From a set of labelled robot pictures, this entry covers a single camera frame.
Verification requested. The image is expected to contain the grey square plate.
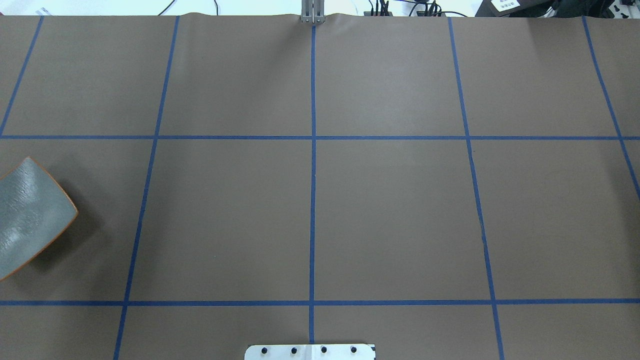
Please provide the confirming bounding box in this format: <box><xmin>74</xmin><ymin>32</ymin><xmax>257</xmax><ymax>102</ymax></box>
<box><xmin>0</xmin><ymin>156</ymin><xmax>79</xmax><ymax>281</ymax></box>

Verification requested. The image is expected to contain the aluminium frame post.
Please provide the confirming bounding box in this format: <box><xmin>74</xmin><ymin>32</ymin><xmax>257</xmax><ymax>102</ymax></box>
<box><xmin>300</xmin><ymin>0</ymin><xmax>326</xmax><ymax>25</ymax></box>

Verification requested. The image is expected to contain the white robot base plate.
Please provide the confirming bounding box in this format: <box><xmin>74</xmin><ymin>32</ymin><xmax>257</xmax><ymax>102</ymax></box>
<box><xmin>244</xmin><ymin>343</ymin><xmax>377</xmax><ymax>360</ymax></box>

